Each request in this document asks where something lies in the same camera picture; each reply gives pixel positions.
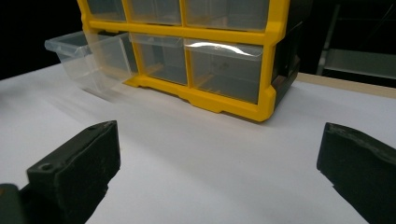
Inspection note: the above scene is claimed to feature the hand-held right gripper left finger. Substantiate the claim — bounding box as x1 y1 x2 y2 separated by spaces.
19 120 121 224

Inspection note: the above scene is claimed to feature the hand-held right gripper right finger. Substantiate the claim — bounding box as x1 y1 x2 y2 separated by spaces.
317 121 396 224

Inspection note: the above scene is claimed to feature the transparent plastic drawer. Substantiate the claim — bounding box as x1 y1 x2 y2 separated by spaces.
44 30 139 101

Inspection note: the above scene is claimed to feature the yellow and black drawer cabinet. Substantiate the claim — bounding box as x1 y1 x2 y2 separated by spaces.
77 0 314 123

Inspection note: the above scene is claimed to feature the grey metal table stand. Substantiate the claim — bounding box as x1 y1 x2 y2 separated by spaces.
316 0 396 80

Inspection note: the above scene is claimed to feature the set of clear cabinet drawers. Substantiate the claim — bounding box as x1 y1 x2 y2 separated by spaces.
86 0 270 105

